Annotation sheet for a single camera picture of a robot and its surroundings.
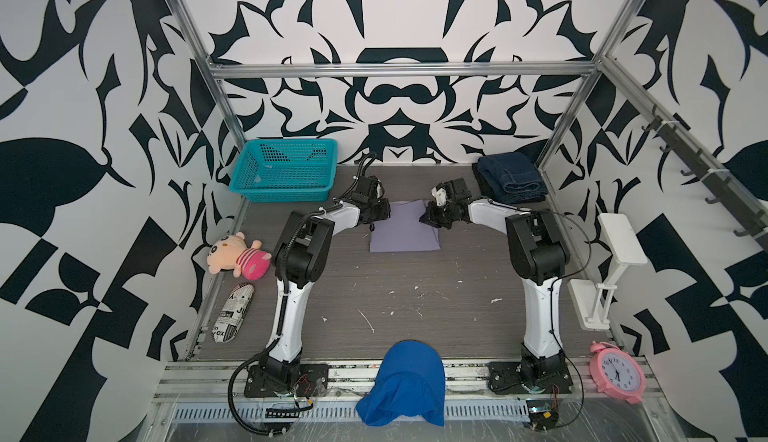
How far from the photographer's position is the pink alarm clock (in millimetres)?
719

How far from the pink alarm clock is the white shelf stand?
2.8 inches

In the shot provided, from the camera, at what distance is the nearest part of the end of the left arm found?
2.78ft

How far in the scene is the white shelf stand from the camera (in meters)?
0.73
